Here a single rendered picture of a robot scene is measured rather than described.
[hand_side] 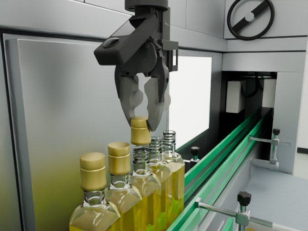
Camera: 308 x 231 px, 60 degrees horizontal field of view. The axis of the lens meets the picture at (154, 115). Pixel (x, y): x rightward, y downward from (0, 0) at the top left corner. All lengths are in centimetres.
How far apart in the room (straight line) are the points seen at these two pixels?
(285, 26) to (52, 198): 121
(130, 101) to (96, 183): 16
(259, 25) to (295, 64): 24
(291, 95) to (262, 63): 20
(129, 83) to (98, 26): 16
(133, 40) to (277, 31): 108
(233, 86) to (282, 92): 28
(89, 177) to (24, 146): 13
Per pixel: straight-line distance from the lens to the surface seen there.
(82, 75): 52
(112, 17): 61
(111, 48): 37
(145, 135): 45
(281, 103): 141
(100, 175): 37
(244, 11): 144
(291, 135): 144
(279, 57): 140
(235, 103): 157
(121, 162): 41
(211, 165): 102
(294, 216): 112
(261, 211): 111
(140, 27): 40
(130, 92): 45
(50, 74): 47
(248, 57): 142
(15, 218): 52
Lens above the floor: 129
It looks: 12 degrees down
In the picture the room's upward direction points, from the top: straight up
